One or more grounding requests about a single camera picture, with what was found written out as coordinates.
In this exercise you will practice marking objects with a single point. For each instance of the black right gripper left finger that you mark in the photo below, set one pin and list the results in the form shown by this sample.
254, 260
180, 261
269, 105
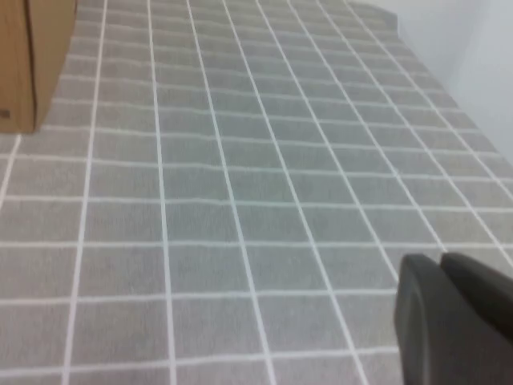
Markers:
437, 329

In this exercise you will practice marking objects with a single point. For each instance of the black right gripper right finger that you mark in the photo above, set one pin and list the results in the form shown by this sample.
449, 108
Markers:
485, 288

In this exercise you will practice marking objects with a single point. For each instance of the brown cardboard shoe box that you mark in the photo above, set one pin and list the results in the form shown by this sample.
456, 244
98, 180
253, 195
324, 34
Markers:
24, 60

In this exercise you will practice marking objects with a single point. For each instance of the grey white-grid tablecloth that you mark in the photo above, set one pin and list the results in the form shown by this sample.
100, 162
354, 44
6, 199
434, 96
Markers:
240, 200

